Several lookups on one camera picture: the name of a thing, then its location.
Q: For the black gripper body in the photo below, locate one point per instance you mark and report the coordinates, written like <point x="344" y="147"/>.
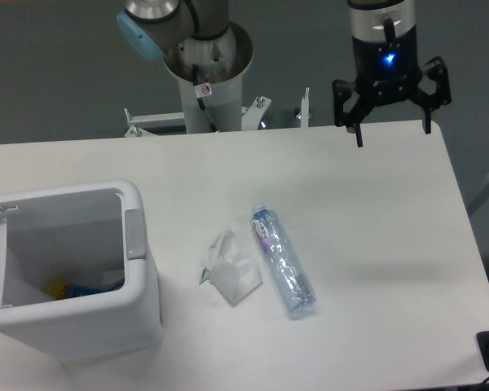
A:
<point x="386" y="71"/>

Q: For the clear plastic water bottle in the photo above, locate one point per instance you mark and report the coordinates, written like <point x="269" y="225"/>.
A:
<point x="291" y="281"/>

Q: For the white plastic bag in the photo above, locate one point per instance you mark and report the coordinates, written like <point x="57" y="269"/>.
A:
<point x="228" y="267"/>

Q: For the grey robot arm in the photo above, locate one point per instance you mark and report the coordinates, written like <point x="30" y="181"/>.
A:
<point x="153" y="28"/>

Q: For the white trash can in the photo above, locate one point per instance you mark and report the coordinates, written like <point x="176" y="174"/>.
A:
<point x="93" y="235"/>

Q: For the blue trash in bin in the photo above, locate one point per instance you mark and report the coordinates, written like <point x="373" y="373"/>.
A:
<point x="73" y="290"/>

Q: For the yellow trash in bin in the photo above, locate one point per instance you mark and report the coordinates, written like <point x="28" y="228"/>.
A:
<point x="58" y="289"/>

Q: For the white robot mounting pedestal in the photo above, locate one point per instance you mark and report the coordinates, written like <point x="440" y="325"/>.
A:
<point x="209" y="76"/>

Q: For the white metal support frame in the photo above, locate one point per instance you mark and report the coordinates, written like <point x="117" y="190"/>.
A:
<point x="253" y="118"/>

